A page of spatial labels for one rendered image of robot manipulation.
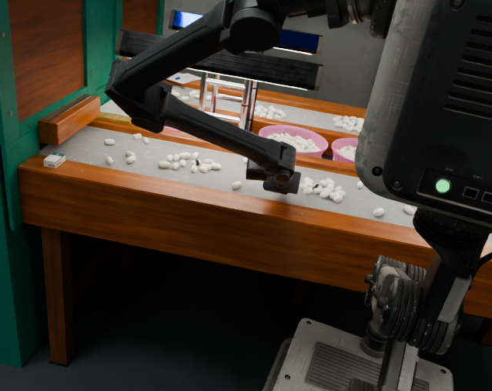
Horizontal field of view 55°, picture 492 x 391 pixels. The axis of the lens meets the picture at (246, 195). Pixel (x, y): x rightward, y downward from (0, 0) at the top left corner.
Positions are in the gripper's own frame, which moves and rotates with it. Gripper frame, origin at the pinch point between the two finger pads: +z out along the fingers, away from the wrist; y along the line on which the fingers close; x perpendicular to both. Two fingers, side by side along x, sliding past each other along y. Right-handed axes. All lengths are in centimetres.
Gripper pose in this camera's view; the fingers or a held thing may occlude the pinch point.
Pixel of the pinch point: (281, 187)
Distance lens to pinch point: 143.7
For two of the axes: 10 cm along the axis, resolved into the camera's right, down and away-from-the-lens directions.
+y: -9.8, -1.9, 0.8
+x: -2.0, 9.6, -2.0
